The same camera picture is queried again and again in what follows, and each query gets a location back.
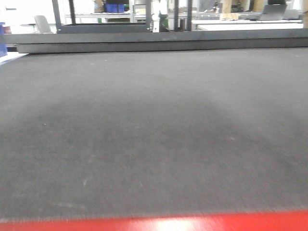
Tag blue bins on background shelf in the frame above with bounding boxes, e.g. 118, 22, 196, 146
104, 3, 125, 13

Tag white background table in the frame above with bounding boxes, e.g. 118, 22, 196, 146
192, 20, 304, 31

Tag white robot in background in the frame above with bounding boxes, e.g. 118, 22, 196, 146
151, 0, 168, 33

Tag grey office chair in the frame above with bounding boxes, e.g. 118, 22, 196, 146
34, 15, 54, 34

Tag grey laptop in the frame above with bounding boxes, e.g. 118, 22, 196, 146
259, 4, 286, 21

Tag blue crate far left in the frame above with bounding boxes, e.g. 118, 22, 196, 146
0, 22, 7, 57

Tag dark red box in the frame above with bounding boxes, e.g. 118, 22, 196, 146
3, 26, 12, 34

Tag black metal frame rack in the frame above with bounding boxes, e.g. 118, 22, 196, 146
51, 0, 193, 34

